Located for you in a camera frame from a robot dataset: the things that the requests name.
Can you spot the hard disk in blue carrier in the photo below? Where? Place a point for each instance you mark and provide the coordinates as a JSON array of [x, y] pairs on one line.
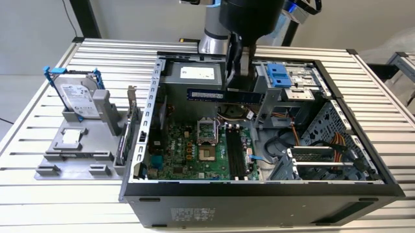
[[76, 97]]

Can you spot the graphics card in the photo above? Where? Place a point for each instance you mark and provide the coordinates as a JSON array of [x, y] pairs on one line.
[[132, 121]]

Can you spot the metal drive cage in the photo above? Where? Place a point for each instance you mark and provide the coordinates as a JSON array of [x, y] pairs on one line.
[[297, 94]]

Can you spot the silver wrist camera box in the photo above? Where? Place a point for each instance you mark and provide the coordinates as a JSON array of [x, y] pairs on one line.
[[299, 15]]

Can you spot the black grey PC case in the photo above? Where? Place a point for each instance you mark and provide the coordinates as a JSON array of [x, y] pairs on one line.
[[226, 208]]

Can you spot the metal locking lever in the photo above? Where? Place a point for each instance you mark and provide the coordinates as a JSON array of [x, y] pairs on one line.
[[217, 127]]

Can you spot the grey parts rack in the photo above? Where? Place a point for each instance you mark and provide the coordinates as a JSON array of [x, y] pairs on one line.
[[93, 143]]

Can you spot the blue plastic bay latch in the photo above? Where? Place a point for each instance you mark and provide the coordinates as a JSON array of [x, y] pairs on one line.
[[276, 77]]

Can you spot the grey power supply unit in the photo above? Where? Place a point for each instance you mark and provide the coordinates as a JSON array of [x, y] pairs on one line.
[[190, 106]]

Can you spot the blue rear port block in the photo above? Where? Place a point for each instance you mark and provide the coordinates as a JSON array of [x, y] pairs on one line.
[[156, 162]]

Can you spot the black frame post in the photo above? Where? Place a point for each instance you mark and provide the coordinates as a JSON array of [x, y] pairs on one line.
[[291, 34], [88, 19]]

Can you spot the black case fan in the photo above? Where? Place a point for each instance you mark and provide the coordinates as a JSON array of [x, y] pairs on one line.
[[160, 131]]

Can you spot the silver CPU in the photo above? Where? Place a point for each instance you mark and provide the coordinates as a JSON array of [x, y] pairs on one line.
[[70, 136]]

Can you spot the green motherboard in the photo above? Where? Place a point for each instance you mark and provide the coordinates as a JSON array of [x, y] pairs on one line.
[[181, 150]]

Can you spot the perforated metal disk bay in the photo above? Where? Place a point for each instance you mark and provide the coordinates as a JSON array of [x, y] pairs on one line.
[[327, 121]]

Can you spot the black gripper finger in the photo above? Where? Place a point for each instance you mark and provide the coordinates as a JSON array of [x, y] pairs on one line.
[[245, 83], [233, 58]]

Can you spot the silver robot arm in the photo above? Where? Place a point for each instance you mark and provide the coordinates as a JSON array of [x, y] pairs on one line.
[[212, 29]]

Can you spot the CPU socket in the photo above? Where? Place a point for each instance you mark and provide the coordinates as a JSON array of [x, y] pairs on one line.
[[206, 154]]

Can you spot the black RAM slot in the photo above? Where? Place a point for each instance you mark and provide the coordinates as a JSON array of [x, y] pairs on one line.
[[230, 153], [238, 153], [234, 153], [242, 153]]

